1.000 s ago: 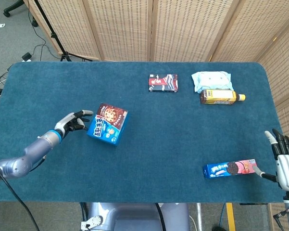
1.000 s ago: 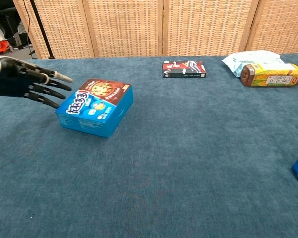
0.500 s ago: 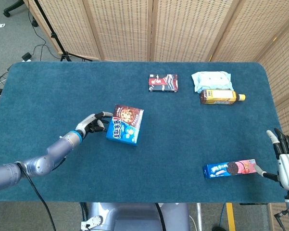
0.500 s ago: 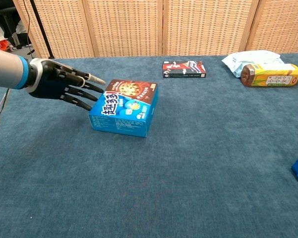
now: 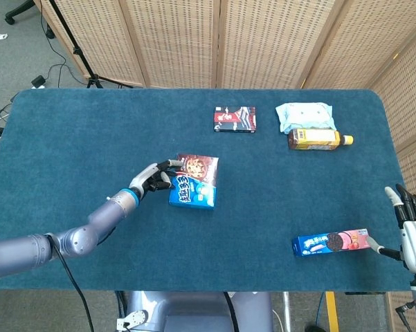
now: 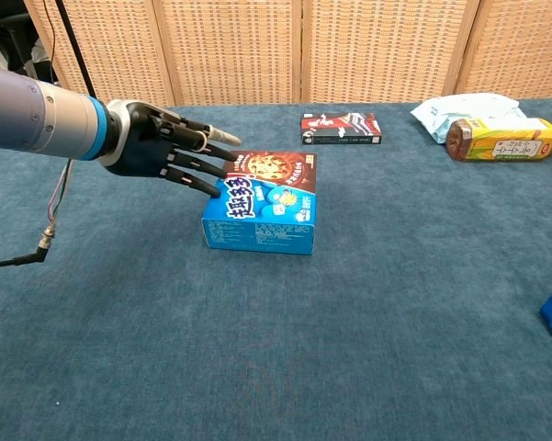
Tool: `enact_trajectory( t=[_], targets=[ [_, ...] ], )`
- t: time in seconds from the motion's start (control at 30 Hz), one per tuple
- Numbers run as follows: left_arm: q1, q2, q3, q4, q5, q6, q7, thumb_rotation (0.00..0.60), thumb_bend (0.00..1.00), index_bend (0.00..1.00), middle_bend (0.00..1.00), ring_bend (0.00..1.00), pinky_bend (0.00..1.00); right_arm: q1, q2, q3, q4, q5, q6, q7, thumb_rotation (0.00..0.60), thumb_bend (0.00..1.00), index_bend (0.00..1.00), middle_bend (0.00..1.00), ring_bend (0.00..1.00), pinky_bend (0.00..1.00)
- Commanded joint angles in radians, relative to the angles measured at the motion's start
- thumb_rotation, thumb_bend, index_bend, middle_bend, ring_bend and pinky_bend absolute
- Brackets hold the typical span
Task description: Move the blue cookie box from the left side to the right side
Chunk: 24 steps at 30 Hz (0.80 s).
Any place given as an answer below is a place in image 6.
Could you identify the black office chair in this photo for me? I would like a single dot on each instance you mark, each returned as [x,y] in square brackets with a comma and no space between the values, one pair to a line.
[9,37]

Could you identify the light blue wipes packet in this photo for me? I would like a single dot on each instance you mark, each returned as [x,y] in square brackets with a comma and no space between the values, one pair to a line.
[436,115]

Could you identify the yellow label tea bottle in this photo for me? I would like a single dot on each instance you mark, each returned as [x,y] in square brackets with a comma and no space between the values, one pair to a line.
[500,140]

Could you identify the black tripod stand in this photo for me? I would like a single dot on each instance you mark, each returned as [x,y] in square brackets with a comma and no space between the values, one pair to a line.
[75,46]

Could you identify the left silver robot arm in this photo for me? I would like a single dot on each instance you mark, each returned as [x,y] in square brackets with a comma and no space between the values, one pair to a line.
[32,115]

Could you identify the wooden rattan folding screen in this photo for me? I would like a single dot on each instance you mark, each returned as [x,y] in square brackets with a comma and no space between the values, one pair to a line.
[234,50]

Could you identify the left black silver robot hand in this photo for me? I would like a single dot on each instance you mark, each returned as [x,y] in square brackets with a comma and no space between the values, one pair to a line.
[138,142]

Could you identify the blue brown cookie box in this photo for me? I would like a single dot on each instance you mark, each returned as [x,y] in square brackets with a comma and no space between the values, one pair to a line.
[266,211]

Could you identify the blue carpet table mat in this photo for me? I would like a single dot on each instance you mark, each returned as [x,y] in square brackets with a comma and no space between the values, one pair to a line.
[303,321]

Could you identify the black red flat box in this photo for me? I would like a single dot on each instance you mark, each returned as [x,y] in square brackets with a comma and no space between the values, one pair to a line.
[340,128]

